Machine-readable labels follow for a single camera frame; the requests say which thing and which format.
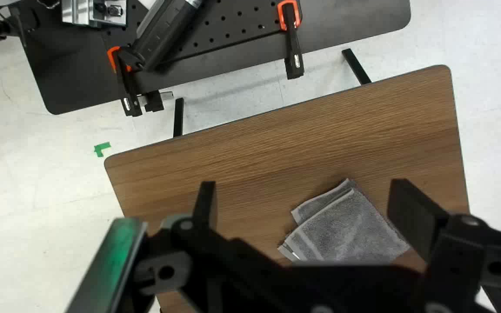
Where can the black stand leg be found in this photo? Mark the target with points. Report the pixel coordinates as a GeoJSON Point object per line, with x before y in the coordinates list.
{"type": "Point", "coordinates": [1, 23]}

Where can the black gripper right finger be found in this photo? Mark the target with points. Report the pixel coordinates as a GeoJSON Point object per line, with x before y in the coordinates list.
{"type": "Point", "coordinates": [417, 218]}

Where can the silver metal box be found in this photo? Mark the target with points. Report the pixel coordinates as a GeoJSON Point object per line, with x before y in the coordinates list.
{"type": "Point", "coordinates": [92, 11]}

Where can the orange and black bar clamp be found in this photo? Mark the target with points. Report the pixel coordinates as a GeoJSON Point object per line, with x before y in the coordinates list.
{"type": "Point", "coordinates": [128, 87]}
{"type": "Point", "coordinates": [293, 40]}

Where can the grey towel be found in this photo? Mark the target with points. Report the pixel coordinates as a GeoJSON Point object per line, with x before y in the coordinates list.
{"type": "Point", "coordinates": [347, 228]}

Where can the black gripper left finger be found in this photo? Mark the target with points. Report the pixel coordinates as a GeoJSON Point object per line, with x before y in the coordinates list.
{"type": "Point", "coordinates": [206, 202]}

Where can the green glossy mount plate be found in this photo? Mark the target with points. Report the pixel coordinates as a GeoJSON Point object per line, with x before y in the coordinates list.
{"type": "Point", "coordinates": [109, 266]}

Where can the black cylindrical device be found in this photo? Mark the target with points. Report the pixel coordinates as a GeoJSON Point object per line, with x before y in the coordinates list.
{"type": "Point", "coordinates": [166, 28]}

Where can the black table leg bar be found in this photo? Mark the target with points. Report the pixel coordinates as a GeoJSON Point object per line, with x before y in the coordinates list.
{"type": "Point", "coordinates": [356, 65]}
{"type": "Point", "coordinates": [179, 118]}

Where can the green floor tape mark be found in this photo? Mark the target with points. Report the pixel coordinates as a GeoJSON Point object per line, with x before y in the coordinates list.
{"type": "Point", "coordinates": [102, 150]}

